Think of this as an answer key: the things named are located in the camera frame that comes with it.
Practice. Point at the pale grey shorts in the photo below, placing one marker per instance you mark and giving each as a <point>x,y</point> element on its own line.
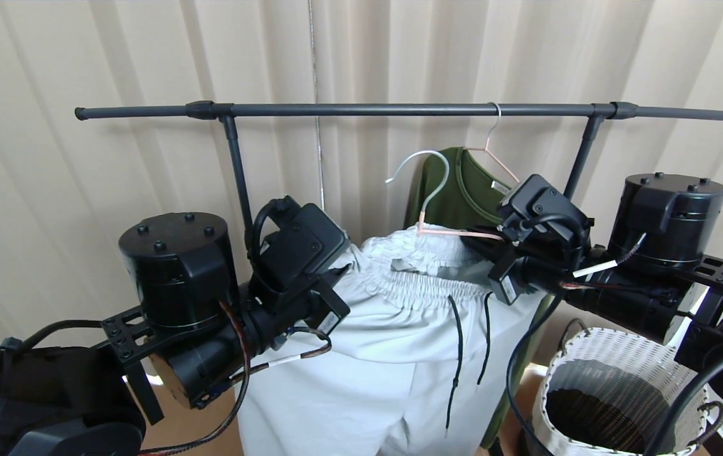
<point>367,354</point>

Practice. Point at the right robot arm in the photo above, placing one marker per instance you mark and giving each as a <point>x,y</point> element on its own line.
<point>671,221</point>

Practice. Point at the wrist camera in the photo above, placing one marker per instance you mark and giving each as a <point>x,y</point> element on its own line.
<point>298,247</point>
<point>545,202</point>

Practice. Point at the white laundry basket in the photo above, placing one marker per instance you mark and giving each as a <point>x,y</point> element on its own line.
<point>627,348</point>

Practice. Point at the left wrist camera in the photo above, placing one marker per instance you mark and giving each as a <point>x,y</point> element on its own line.
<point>298,247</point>

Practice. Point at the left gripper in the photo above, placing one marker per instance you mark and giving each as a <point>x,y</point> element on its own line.
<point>209,361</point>

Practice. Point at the pink clothes hanger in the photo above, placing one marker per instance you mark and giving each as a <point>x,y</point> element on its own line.
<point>488,147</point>
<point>422,218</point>

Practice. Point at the green long-sleeved shirt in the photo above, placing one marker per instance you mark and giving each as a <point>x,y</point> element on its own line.
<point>456,190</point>

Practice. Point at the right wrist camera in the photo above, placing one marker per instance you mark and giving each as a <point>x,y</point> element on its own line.
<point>545,202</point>

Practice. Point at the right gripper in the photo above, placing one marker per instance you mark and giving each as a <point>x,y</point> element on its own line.
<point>627,310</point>

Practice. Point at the beige curtain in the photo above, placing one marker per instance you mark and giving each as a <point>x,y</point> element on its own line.
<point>114,57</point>

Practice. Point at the black clothes rack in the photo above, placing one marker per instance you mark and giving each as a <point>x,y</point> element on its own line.
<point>399,109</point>

